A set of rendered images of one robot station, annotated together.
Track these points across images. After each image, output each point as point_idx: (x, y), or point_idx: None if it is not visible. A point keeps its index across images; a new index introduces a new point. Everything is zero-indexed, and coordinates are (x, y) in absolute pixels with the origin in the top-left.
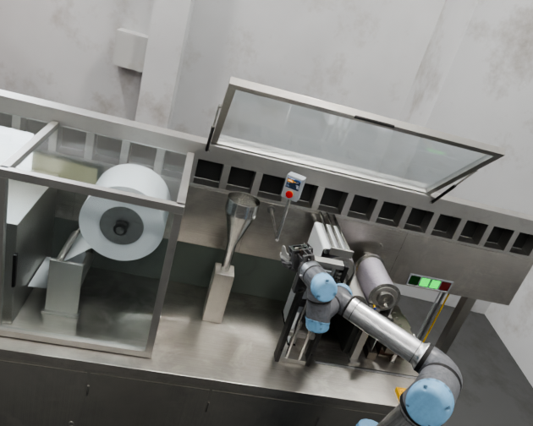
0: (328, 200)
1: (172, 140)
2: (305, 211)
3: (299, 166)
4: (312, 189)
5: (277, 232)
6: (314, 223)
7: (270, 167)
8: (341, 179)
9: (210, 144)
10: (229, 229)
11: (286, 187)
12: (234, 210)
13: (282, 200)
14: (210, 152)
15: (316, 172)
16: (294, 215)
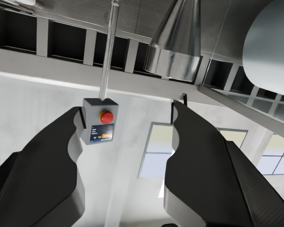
0: (23, 23)
1: (215, 101)
2: (55, 13)
3: (81, 84)
4: (53, 40)
5: (115, 23)
6: (35, 2)
7: (116, 79)
8: (16, 68)
9: (181, 100)
10: (199, 22)
11: (112, 123)
12: (192, 69)
13: (93, 32)
14: (182, 92)
15: (55, 76)
16: (71, 5)
